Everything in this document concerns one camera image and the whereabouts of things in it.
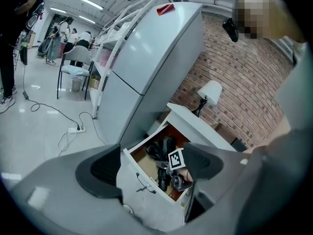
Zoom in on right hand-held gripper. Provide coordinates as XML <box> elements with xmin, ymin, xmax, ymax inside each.
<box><xmin>166</xmin><ymin>148</ymin><xmax>193</xmax><ymax>192</ymax></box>

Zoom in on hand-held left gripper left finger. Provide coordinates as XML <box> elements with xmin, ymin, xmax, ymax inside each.
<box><xmin>75</xmin><ymin>143</ymin><xmax>123</xmax><ymax>199</ymax></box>

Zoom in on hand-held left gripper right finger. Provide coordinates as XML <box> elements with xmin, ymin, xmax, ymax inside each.
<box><xmin>183</xmin><ymin>142</ymin><xmax>224</xmax><ymax>181</ymax></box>

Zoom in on black items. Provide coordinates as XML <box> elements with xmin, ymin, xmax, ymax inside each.
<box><xmin>146</xmin><ymin>136</ymin><xmax>178</xmax><ymax>191</ymax></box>

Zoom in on white drawer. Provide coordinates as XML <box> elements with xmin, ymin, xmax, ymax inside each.
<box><xmin>123</xmin><ymin>121</ymin><xmax>196</xmax><ymax>205</ymax></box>

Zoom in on white desk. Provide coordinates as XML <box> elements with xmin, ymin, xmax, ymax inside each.
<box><xmin>117</xmin><ymin>103</ymin><xmax>246</xmax><ymax>233</ymax></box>

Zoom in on brown box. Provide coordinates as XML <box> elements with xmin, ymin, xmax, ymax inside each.
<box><xmin>214</xmin><ymin>123</ymin><xmax>237</xmax><ymax>144</ymax></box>

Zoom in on black box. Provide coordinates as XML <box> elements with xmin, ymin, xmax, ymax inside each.
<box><xmin>231</xmin><ymin>137</ymin><xmax>248</xmax><ymax>153</ymax></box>

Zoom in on white power strip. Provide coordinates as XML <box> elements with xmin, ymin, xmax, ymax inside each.
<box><xmin>68</xmin><ymin>127</ymin><xmax>87</xmax><ymax>135</ymax></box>

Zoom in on white shade table lamp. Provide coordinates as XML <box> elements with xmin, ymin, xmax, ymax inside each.
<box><xmin>191</xmin><ymin>80</ymin><xmax>223</xmax><ymax>118</ymax></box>

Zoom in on cardboard box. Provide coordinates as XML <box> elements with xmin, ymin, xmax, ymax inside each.
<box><xmin>88</xmin><ymin>75</ymin><xmax>101</xmax><ymax>89</ymax></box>

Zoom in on metal waste bin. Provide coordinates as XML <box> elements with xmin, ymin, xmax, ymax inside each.
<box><xmin>71</xmin><ymin>76</ymin><xmax>82</xmax><ymax>92</ymax></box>

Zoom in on grey refrigerator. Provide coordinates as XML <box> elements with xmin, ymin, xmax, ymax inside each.
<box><xmin>96</xmin><ymin>1</ymin><xmax>205</xmax><ymax>147</ymax></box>

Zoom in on light blue cloth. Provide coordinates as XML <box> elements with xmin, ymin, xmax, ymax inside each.
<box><xmin>63</xmin><ymin>65</ymin><xmax>90</xmax><ymax>75</ymax></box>

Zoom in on grey chair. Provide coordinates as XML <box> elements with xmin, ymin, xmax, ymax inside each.
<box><xmin>56</xmin><ymin>45</ymin><xmax>95</xmax><ymax>100</ymax></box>

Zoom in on white shelving rack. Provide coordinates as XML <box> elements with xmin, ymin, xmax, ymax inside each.
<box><xmin>89</xmin><ymin>0</ymin><xmax>172</xmax><ymax>119</ymax></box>

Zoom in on person's head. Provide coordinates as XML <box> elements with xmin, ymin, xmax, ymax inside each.
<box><xmin>234</xmin><ymin>0</ymin><xmax>308</xmax><ymax>44</ymax></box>

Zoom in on black refrigerator cable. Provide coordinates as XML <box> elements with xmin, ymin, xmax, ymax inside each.
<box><xmin>78</xmin><ymin>111</ymin><xmax>106</xmax><ymax>144</ymax></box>

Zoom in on white cable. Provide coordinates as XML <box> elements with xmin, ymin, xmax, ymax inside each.
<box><xmin>57</xmin><ymin>130</ymin><xmax>74</xmax><ymax>158</ymax></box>

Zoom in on black power cable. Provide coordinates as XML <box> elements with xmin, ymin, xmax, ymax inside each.
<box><xmin>23</xmin><ymin>65</ymin><xmax>81</xmax><ymax>130</ymax></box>

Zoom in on black head-worn camera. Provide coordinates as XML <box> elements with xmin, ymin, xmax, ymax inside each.
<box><xmin>222</xmin><ymin>17</ymin><xmax>240</xmax><ymax>43</ymax></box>

